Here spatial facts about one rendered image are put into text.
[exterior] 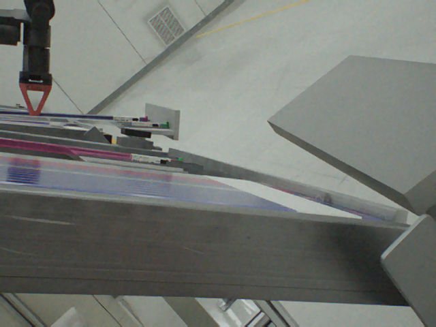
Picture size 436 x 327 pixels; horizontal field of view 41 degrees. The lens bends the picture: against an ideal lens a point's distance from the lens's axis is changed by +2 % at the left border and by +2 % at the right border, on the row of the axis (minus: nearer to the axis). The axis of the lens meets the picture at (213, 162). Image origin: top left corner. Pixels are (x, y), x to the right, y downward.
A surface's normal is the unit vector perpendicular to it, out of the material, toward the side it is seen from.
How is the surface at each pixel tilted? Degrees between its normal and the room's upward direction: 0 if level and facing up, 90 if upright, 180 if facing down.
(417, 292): 90
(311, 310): 0
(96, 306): 90
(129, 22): 90
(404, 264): 90
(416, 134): 0
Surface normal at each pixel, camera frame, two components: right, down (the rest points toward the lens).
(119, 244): 0.35, 0.10
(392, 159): -0.58, -0.75
